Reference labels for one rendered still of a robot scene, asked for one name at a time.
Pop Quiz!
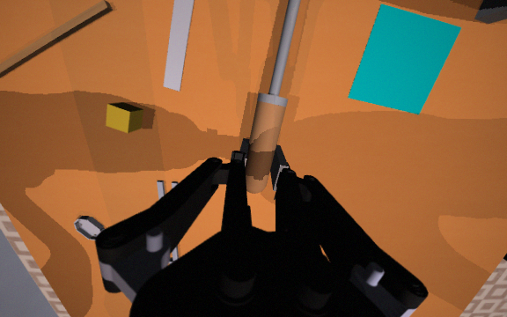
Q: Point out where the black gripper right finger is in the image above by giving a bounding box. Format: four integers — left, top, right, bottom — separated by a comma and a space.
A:
270, 145, 429, 317

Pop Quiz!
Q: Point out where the grey flat bar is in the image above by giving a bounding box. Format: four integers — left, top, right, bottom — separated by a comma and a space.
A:
164, 0, 195, 91

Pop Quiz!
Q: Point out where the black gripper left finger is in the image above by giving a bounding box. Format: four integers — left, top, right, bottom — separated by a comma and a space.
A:
95, 138, 258, 303

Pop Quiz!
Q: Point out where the yellow block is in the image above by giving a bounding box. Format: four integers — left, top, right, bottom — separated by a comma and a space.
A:
106, 102, 143, 133

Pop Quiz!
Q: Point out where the grey spoon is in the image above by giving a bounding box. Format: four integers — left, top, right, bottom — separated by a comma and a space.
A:
74, 216, 105, 240

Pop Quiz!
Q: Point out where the teal square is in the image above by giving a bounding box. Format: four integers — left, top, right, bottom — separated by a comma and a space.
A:
348, 4, 461, 114

